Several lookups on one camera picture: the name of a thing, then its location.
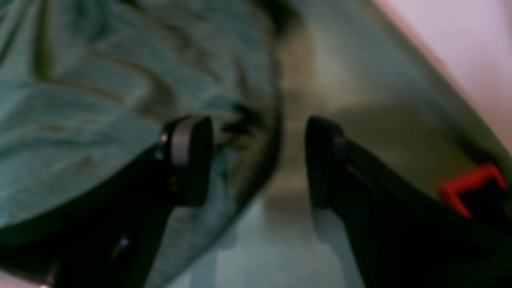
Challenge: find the green long-sleeve T-shirt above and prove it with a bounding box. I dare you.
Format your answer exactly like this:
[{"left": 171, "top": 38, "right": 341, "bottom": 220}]
[{"left": 1, "top": 0, "right": 281, "bottom": 288}]

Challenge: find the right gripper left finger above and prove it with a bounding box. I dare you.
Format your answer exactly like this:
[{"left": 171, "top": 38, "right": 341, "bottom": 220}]
[{"left": 1, "top": 115, "right": 213, "bottom": 288}]

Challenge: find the blue bar clamp left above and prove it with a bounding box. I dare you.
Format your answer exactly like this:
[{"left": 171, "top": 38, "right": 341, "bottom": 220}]
[{"left": 437, "top": 163, "right": 511, "bottom": 232}]

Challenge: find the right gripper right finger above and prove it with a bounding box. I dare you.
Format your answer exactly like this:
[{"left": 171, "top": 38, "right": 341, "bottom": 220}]
[{"left": 305, "top": 116, "right": 511, "bottom": 288}]

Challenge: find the light green table cloth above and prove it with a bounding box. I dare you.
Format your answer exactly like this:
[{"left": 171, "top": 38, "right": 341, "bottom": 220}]
[{"left": 168, "top": 0, "right": 511, "bottom": 288}]

